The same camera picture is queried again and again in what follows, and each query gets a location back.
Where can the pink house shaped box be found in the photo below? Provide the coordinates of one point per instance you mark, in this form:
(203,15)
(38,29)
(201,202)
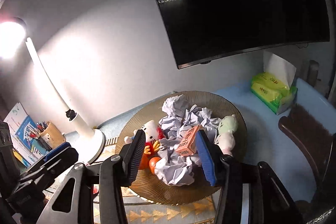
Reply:
(187,146)

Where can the orange tangerine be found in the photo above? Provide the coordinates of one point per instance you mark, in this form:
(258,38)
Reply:
(152,163)
(144,163)

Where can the tricolor dango plush skewer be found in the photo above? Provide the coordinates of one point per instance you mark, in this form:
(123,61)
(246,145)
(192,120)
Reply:
(225,138)

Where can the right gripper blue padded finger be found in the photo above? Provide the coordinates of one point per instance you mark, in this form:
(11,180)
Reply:
(135,158)
(269,201)

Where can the white paper workbook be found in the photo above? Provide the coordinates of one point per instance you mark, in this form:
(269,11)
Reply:
(14,119)

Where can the green tissue pack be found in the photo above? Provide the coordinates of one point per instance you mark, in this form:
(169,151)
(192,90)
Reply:
(274,86)

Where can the large paper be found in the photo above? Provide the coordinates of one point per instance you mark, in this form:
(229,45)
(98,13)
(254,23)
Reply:
(177,127)

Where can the white cat plush toy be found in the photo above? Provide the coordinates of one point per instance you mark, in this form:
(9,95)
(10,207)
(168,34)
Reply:
(153,134)

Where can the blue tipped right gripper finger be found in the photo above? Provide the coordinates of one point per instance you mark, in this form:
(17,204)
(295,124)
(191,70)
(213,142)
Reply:
(56,151)

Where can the patterned blue woven mat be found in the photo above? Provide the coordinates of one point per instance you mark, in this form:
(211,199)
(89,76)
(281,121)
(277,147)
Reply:
(96,191)

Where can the blue cover workbook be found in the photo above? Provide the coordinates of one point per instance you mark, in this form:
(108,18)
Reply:
(30,143)

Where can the black mesh pen cup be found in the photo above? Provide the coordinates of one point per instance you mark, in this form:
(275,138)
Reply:
(43,143)

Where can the paper ball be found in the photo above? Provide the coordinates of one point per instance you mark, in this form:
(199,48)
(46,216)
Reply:
(175,106)

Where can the black monitor screen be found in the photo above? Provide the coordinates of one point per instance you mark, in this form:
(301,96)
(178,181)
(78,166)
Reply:
(200,31)

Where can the brown ribbed glass bowl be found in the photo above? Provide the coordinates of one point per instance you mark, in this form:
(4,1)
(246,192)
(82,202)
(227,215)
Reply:
(220,108)

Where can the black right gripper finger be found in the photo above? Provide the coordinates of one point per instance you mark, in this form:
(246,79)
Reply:
(43,174)

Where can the dark wooden chair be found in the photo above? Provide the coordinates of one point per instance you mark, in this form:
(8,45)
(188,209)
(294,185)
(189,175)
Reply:
(318,146)

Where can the yellow purple book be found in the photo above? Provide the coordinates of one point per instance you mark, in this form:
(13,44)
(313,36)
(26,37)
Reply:
(21,159)

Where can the wooden pen holder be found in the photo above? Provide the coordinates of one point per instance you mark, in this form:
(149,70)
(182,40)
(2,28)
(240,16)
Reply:
(52,136)

